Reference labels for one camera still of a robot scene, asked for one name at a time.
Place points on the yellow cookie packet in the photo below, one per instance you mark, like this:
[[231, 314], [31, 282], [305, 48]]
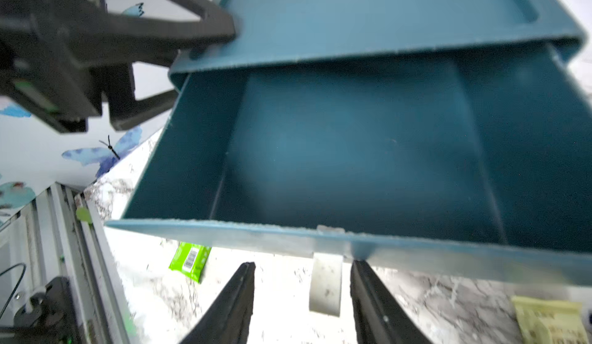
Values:
[[549, 321]]

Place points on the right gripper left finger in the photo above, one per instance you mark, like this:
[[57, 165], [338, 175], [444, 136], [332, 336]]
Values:
[[228, 319]]

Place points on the teal top drawer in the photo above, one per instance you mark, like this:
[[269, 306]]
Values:
[[474, 163]]

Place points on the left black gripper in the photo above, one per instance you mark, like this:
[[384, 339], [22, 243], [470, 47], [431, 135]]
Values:
[[39, 73]]

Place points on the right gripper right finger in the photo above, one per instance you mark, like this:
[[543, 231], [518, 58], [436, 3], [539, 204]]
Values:
[[378, 316]]

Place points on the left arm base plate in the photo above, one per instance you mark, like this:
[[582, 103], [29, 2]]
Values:
[[48, 317]]

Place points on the teal drawer cabinet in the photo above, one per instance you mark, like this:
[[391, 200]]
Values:
[[279, 32]]

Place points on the white top drawer handle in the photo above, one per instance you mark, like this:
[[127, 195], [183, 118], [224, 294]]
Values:
[[325, 294]]

